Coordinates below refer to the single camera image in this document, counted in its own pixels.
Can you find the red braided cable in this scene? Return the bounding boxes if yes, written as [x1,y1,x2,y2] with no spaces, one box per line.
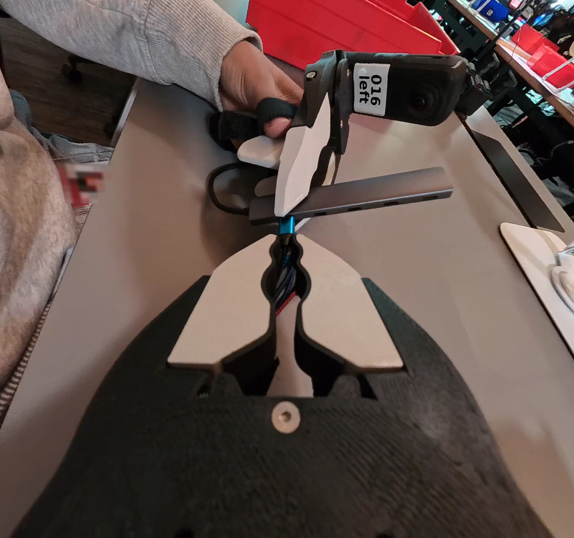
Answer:
[274,290,297,320]

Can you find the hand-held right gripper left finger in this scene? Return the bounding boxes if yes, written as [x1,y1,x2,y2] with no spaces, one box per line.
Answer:
[167,234,280,396]

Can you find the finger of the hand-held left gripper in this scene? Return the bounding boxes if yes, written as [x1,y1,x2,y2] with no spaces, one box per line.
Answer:
[273,93,336,219]
[309,56,351,187]

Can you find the person's left forearm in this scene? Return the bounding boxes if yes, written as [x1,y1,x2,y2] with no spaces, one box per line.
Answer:
[0,0,264,113]

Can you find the large red storage bin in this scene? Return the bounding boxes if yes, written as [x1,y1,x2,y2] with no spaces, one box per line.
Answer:
[246,0,461,70]

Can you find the blue braided cable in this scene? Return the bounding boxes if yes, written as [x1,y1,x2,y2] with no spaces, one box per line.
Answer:
[269,216,299,307]

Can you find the white board mat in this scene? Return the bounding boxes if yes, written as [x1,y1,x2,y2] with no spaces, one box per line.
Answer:
[499,222,574,356]

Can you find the dark flat panel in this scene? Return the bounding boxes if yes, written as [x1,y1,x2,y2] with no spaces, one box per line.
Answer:
[465,116,567,234]

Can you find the person's grey hoodie torso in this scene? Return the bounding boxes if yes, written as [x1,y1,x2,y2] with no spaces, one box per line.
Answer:
[0,69,114,420]

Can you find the black hub cable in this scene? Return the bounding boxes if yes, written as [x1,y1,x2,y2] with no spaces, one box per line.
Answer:
[206,163,257,216]

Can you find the wooden table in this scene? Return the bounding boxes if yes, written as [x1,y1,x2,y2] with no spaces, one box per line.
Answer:
[441,0,574,127]

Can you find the blue box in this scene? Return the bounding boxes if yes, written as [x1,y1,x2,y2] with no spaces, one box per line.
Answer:
[471,0,510,21]

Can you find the person's left hand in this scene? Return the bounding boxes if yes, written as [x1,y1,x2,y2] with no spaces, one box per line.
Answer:
[218,39,306,139]

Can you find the grey desk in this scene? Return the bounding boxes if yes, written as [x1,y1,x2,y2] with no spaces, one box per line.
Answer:
[0,49,574,538]

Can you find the red bins on wooden table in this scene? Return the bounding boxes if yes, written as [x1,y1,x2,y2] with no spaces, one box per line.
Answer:
[510,23,574,91]

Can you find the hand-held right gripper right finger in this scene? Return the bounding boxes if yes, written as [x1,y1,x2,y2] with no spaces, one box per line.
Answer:
[294,234,405,397]

